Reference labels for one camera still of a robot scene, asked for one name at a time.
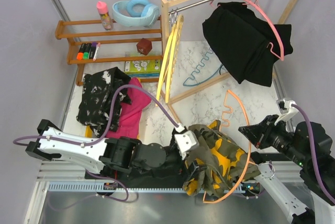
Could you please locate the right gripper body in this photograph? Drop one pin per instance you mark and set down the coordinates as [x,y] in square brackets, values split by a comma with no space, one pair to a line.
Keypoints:
[267,138]

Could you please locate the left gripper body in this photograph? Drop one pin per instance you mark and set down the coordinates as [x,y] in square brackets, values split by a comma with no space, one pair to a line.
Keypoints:
[187,172]

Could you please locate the camouflage yellow trousers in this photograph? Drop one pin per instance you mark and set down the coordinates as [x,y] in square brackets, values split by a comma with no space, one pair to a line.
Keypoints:
[219,161]

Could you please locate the pink trousers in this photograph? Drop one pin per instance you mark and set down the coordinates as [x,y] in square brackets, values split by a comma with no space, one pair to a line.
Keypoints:
[130,115]

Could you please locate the blue hanger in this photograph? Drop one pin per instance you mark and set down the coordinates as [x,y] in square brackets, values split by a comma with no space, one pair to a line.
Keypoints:
[192,80]

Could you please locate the black white patterned trousers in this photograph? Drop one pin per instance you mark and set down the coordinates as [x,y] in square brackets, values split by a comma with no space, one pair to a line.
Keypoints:
[97,94]

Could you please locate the yellow hanger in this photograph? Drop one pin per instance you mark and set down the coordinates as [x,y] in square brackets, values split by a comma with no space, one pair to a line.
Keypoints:
[172,53]
[161,85]

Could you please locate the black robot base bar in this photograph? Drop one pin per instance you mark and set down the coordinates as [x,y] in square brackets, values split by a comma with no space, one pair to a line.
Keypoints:
[172,176]

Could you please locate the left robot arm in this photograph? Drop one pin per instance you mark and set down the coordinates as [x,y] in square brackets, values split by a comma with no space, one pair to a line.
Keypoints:
[123,158]

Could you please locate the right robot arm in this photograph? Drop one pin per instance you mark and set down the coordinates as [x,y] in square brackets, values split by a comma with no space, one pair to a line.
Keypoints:
[309,148]

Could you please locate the pink hanger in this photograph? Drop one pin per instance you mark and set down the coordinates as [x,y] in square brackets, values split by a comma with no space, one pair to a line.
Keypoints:
[251,12]

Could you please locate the yellow plastic tray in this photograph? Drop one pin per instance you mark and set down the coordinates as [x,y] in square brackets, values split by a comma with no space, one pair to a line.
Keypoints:
[89,133]

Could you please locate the green card box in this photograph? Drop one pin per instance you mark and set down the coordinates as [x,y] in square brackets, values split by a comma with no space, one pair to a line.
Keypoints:
[143,68]

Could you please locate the brown cube box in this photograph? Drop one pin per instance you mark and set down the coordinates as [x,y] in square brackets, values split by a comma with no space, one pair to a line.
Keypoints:
[144,46]

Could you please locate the wooden shelf rack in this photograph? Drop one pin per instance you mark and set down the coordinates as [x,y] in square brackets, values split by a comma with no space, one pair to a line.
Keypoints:
[115,46]

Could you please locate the white pink pen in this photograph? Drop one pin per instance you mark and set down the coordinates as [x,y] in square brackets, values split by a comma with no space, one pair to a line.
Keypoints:
[96,51]

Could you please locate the wooden clothes rack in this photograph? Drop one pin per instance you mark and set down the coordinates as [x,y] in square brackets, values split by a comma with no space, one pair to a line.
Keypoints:
[171,24]

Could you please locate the purple highlighter marker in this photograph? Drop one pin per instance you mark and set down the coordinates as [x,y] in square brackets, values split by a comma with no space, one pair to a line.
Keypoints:
[92,50]

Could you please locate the orange highlighter marker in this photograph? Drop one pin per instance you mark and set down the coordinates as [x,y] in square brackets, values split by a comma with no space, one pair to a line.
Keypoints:
[81,51]

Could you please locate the green highlighter marker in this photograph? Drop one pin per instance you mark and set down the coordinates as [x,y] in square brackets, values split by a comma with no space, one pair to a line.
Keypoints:
[87,51]

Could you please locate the pink water bottle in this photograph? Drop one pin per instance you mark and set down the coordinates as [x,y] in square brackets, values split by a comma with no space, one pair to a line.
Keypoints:
[103,11]

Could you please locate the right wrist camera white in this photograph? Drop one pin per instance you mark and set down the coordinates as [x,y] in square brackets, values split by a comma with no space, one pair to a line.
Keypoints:
[287,109]

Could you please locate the white cable duct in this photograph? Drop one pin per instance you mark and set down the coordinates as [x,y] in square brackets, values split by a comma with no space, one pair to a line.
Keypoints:
[103,187]

